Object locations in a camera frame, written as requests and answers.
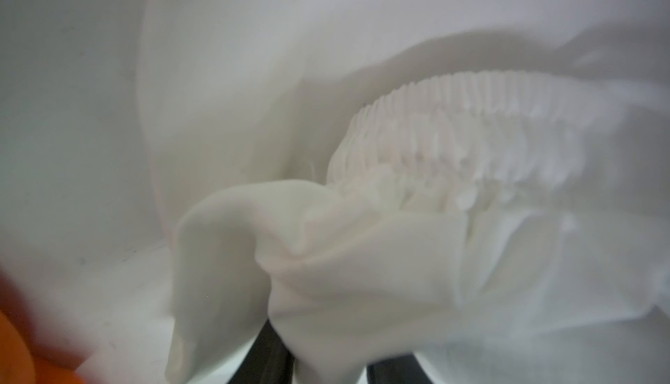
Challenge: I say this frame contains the orange cloth garment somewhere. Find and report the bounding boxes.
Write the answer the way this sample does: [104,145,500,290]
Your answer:
[1,272,90,383]

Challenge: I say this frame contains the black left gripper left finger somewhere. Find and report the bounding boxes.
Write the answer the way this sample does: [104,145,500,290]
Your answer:
[228,320,295,384]

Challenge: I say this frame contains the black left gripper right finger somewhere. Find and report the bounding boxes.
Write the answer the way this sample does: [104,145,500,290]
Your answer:
[366,354,433,384]

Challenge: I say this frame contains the white shorts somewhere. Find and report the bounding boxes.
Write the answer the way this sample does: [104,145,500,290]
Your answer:
[138,0,669,383]

